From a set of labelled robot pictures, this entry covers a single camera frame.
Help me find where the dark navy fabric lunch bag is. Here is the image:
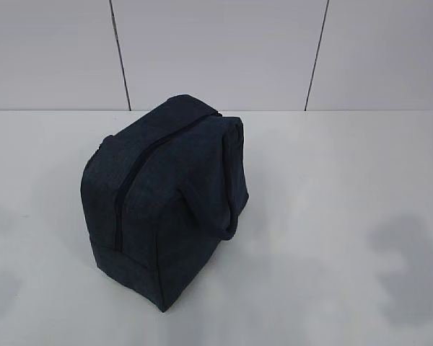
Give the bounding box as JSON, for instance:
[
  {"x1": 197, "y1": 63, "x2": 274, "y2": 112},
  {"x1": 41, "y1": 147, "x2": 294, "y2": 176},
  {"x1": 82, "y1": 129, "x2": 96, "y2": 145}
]
[{"x1": 80, "y1": 94, "x2": 249, "y2": 311}]

